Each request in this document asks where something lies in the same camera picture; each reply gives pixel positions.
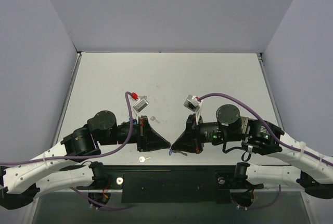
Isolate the blue key tag with keys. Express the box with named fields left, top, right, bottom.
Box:
left=169, top=149, right=188, bottom=156

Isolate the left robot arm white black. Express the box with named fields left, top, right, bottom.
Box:
left=1, top=111, right=171, bottom=210

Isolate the white head key front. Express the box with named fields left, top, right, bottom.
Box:
left=139, top=156, right=151, bottom=163

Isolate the silver key centre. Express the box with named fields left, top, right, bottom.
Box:
left=150, top=116, right=160, bottom=124

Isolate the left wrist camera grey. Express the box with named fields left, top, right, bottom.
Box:
left=132, top=96, right=149, bottom=113

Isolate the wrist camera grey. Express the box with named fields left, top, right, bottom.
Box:
left=132, top=96, right=149, bottom=113
left=184, top=95, right=203, bottom=124

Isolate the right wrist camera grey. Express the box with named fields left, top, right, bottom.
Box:
left=184, top=95, right=203, bottom=124

